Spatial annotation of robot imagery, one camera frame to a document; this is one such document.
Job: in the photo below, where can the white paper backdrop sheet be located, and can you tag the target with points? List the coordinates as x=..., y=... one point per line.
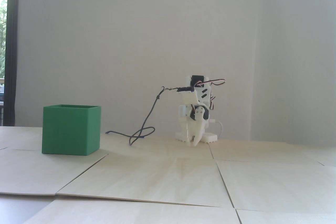
x=105, y=50

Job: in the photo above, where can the green open box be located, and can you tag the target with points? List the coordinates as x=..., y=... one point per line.
x=68, y=132

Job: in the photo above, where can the dark window frame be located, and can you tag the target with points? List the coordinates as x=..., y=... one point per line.
x=11, y=50

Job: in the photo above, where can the white robot arm with base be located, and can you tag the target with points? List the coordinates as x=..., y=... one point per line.
x=206, y=92

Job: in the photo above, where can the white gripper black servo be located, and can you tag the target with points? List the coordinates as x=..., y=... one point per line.
x=197, y=126

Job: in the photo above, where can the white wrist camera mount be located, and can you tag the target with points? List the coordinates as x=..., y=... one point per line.
x=189, y=98

